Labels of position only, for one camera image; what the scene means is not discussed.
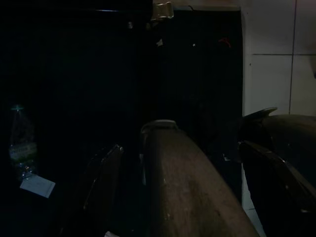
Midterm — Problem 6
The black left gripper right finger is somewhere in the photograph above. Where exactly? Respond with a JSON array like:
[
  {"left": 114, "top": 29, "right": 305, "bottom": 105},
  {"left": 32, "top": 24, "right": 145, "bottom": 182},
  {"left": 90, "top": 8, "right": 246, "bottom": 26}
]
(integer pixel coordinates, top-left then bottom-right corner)
[{"left": 238, "top": 140, "right": 316, "bottom": 237}]

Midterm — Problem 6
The small red wire piece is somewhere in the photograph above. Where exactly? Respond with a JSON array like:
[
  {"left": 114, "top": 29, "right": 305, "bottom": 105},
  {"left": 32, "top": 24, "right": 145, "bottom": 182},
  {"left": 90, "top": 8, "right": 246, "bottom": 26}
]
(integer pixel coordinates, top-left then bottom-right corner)
[{"left": 218, "top": 37, "right": 232, "bottom": 49}]

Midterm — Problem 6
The clear plastic bottle green cap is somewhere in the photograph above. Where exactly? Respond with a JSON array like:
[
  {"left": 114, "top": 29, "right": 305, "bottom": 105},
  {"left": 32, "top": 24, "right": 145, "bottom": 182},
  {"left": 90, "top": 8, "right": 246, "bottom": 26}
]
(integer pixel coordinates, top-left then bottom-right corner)
[{"left": 8, "top": 104, "right": 38, "bottom": 182}]

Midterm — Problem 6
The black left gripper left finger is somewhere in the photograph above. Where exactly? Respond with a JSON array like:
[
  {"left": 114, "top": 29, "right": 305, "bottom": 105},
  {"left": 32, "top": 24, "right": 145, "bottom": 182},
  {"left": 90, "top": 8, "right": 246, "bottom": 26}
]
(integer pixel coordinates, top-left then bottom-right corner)
[{"left": 59, "top": 144, "right": 124, "bottom": 237}]

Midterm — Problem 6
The brown rounded long panel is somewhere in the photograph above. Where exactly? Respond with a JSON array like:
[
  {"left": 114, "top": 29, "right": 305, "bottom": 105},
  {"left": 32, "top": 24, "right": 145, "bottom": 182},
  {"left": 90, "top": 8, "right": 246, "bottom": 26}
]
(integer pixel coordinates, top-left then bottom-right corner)
[{"left": 139, "top": 119, "right": 259, "bottom": 237}]

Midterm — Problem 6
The dark glossy rounded cover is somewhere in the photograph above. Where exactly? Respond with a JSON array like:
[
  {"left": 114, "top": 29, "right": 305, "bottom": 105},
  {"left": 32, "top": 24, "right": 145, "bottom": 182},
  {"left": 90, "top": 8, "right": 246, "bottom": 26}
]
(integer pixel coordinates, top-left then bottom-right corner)
[{"left": 240, "top": 107, "right": 316, "bottom": 173}]

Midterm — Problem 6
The white paper card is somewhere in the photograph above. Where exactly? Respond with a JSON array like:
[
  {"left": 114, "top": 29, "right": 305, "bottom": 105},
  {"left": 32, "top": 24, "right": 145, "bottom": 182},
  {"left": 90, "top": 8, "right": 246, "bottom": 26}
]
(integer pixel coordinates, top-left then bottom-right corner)
[{"left": 19, "top": 174, "right": 56, "bottom": 198}]

